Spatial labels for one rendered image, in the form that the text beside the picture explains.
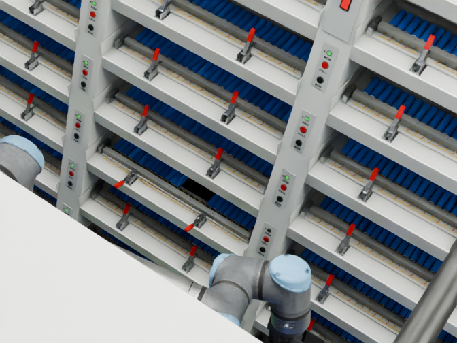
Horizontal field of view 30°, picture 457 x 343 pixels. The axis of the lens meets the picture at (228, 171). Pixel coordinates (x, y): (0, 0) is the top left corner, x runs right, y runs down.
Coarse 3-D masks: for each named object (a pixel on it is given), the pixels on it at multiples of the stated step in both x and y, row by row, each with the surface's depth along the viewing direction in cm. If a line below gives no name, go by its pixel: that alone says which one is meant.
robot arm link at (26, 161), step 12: (0, 144) 190; (12, 144) 190; (24, 144) 191; (0, 156) 186; (12, 156) 187; (24, 156) 189; (36, 156) 192; (0, 168) 183; (12, 168) 185; (24, 168) 188; (36, 168) 192; (24, 180) 188
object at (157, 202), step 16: (96, 144) 270; (112, 144) 275; (96, 160) 271; (112, 176) 267; (128, 192) 267; (144, 192) 264; (160, 192) 264; (160, 208) 261; (176, 208) 261; (176, 224) 262; (208, 224) 258; (208, 240) 257; (224, 240) 255; (240, 240) 255
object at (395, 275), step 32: (320, 192) 244; (288, 224) 235; (320, 224) 238; (352, 224) 228; (320, 256) 236; (352, 256) 232; (384, 256) 232; (416, 256) 231; (384, 288) 228; (416, 288) 227; (448, 320) 222
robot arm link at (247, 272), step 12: (216, 264) 188; (228, 264) 187; (240, 264) 187; (252, 264) 187; (264, 264) 187; (216, 276) 187; (228, 276) 184; (240, 276) 184; (252, 276) 185; (252, 288) 185
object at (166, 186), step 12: (120, 156) 269; (120, 168) 268; (132, 168) 267; (156, 180) 264; (168, 192) 264; (180, 192) 262; (192, 204) 260; (216, 216) 257; (228, 228) 256; (240, 228) 255
